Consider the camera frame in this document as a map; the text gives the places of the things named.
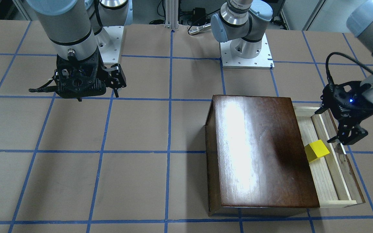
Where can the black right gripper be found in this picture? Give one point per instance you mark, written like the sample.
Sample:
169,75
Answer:
118,77

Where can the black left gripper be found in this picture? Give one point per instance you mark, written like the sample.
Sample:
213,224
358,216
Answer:
354,114

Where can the yellow block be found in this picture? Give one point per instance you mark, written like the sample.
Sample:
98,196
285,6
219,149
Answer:
316,150

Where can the light wood drawer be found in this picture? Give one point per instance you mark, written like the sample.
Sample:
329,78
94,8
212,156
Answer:
335,181

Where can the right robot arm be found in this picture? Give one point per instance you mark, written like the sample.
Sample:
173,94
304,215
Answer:
87,36

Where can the dark wooden drawer cabinet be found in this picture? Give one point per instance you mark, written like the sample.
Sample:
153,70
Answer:
256,161

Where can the silver cylinder connector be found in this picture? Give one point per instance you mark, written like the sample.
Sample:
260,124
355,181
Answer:
199,29

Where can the black power box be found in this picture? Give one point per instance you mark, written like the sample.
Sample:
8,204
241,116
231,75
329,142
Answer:
197,13

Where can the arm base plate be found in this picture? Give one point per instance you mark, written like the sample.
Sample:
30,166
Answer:
109,41
239,53

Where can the aluminium frame post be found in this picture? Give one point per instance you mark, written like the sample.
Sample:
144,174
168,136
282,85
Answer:
171,14

